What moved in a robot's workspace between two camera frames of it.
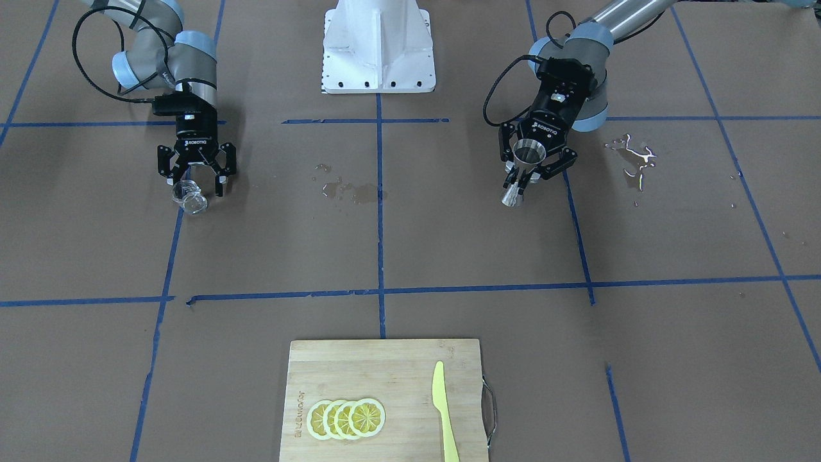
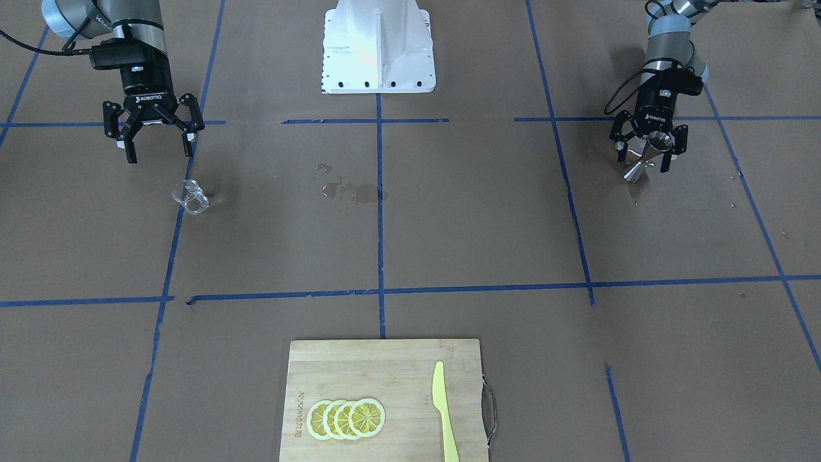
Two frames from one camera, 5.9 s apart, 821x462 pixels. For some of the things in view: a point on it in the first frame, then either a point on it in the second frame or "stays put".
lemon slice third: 328,419 stays put
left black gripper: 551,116 -> 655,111
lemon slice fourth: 315,419 stays put
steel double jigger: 526,153 -> 657,144
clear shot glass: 188,194 stays put
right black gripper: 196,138 -> 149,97
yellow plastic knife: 440,400 stays put
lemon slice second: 341,419 stays put
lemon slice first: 367,417 stays put
